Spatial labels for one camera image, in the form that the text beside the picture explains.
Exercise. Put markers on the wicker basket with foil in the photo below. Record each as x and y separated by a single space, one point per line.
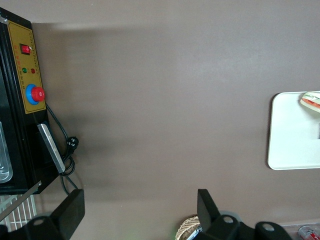
186 227

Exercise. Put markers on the clear acrylic bottle rack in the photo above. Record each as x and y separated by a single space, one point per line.
292 228

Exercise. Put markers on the beige plastic tray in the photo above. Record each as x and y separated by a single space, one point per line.
290 140

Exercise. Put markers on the wrapped triangle sandwich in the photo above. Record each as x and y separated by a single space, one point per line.
311 100

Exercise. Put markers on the red cola bottle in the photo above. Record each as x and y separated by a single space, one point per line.
307 231

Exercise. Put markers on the black sealing machine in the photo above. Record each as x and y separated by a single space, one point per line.
15 125

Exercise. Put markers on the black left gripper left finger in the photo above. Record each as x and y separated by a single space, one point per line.
62 220

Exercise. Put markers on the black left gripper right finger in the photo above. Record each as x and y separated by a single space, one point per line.
220 230

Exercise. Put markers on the clear plastic container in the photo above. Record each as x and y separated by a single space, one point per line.
5 162

